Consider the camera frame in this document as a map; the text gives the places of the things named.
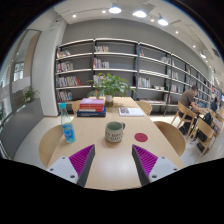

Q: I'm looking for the clear water bottle blue label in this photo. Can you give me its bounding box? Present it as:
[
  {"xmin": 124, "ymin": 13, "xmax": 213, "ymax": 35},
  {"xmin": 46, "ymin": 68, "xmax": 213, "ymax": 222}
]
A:
[{"xmin": 60, "ymin": 103, "xmax": 76, "ymax": 143}]

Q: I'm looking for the wooden chair near left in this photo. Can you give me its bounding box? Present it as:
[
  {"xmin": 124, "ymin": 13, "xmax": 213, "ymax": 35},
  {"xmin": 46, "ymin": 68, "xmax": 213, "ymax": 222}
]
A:
[{"xmin": 39, "ymin": 125, "xmax": 63, "ymax": 167}]

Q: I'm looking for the wooden chair under man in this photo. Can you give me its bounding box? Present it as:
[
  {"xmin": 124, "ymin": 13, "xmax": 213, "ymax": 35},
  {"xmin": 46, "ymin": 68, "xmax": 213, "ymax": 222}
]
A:
[{"xmin": 173, "ymin": 103, "xmax": 196, "ymax": 134}]

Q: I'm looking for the open white magazine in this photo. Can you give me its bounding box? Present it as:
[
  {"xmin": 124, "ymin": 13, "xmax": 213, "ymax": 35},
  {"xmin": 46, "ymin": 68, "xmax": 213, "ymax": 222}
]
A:
[{"xmin": 118, "ymin": 107, "xmax": 144, "ymax": 117}]

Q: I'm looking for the seated man brown shirt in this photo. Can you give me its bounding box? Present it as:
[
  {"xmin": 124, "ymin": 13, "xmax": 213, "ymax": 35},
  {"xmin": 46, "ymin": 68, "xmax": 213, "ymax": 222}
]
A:
[{"xmin": 179, "ymin": 85, "xmax": 205, "ymax": 135}]

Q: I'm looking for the red middle book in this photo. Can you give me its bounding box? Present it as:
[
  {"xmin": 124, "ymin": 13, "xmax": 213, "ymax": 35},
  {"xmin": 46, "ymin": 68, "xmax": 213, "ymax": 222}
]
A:
[{"xmin": 79, "ymin": 104, "xmax": 104, "ymax": 112}]

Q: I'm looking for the large grey bookshelf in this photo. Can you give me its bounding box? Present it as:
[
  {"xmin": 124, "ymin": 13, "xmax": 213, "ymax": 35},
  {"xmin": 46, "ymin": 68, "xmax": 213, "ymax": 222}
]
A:
[{"xmin": 55, "ymin": 38, "xmax": 212, "ymax": 115}]

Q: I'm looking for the dark blue bottom book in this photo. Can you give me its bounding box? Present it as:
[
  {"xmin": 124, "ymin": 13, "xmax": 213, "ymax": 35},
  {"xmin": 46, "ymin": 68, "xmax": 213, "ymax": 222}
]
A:
[{"xmin": 77, "ymin": 107, "xmax": 106, "ymax": 117}]

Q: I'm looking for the red round coaster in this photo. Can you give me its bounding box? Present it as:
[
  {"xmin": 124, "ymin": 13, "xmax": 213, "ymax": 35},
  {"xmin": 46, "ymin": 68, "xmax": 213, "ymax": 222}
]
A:
[{"xmin": 134, "ymin": 133, "xmax": 148, "ymax": 142}]

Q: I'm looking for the pink top book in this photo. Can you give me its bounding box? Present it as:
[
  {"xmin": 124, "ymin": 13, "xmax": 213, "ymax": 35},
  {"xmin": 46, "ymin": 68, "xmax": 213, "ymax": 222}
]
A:
[{"xmin": 80, "ymin": 98, "xmax": 104, "ymax": 105}]

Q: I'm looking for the wooden chair far left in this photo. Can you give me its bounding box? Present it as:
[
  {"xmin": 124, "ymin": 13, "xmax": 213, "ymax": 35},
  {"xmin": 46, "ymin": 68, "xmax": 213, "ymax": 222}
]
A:
[{"xmin": 72, "ymin": 100, "xmax": 81, "ymax": 114}]

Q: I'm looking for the small plant by window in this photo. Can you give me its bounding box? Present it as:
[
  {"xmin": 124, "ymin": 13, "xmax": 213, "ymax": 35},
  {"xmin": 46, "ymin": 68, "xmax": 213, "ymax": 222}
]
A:
[{"xmin": 24, "ymin": 87, "xmax": 38, "ymax": 104}]

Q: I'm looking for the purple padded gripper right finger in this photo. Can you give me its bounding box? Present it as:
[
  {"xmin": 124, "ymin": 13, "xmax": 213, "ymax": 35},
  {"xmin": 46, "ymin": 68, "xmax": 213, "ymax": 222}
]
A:
[{"xmin": 132, "ymin": 145, "xmax": 179, "ymax": 186}]

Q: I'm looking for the wooden chair far right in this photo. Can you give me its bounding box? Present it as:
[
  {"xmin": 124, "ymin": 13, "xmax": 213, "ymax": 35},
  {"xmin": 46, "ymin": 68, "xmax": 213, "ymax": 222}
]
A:
[{"xmin": 137, "ymin": 101, "xmax": 152, "ymax": 115}]

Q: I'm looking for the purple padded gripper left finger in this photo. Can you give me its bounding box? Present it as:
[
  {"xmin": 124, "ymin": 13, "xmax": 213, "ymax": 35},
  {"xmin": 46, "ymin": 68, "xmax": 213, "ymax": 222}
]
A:
[{"xmin": 47, "ymin": 144, "xmax": 95, "ymax": 187}]

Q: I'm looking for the wooden chair near right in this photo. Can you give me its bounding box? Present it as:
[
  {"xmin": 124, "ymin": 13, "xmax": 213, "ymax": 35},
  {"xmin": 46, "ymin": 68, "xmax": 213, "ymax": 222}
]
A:
[{"xmin": 154, "ymin": 121, "xmax": 186, "ymax": 156}]

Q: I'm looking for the green potted plant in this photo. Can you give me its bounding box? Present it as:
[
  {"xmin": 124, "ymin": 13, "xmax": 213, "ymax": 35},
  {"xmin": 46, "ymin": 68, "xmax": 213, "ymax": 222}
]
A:
[{"xmin": 87, "ymin": 73, "xmax": 135, "ymax": 106}]

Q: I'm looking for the wooden chair with black bag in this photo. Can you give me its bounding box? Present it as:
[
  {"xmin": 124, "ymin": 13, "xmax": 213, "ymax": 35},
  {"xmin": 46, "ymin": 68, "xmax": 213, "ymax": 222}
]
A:
[{"xmin": 190, "ymin": 118, "xmax": 215, "ymax": 156}]

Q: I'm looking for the grey-green ceramic mug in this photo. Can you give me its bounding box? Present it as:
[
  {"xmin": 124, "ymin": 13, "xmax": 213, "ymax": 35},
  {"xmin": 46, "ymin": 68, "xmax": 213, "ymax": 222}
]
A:
[{"xmin": 105, "ymin": 121, "xmax": 125, "ymax": 143}]

